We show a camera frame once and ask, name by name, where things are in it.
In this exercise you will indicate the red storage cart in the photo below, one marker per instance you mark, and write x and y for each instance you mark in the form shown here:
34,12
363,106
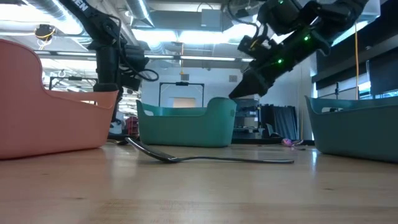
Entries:
132,126

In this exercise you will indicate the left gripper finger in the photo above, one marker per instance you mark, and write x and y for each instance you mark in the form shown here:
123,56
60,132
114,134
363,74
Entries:
117,105

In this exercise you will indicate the blue-grey plastic bin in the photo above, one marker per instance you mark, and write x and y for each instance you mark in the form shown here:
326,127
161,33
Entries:
357,133

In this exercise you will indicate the long ceiling strip light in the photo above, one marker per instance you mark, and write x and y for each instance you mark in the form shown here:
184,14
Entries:
205,58

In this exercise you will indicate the salmon orange plastic bin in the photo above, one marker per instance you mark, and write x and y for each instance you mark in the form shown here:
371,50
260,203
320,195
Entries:
46,124

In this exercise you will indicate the dark shelf cart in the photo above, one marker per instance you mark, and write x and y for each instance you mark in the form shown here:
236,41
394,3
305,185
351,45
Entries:
247,121

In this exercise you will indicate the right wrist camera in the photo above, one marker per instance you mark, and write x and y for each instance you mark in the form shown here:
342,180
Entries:
248,45

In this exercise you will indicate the thin black stand pole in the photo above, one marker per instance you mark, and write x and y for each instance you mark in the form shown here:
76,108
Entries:
336,91

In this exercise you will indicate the black table frame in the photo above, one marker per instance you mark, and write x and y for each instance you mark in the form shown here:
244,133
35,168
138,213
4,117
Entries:
264,141

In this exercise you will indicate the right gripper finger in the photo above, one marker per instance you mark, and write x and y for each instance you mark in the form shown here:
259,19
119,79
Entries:
255,82

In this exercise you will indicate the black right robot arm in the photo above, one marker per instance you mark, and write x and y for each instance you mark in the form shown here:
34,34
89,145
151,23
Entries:
335,12

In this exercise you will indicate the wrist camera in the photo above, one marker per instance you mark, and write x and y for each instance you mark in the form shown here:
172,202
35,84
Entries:
133,62
248,45

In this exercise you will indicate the black rectangular rig frame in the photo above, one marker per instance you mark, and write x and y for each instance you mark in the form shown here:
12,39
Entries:
74,78

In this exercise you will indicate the dark folded panels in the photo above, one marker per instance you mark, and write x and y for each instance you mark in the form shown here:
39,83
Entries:
283,123

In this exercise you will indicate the iridescent purple spoon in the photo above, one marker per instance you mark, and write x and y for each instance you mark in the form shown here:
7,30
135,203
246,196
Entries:
286,142

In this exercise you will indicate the person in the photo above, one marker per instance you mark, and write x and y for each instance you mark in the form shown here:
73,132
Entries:
115,128

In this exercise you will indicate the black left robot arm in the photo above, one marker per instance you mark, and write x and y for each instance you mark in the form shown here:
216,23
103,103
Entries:
90,18

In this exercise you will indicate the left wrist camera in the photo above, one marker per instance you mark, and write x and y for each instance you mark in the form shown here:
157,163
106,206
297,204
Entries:
133,62

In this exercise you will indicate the green plastic bin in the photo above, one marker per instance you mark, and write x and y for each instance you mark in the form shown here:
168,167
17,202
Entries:
186,130

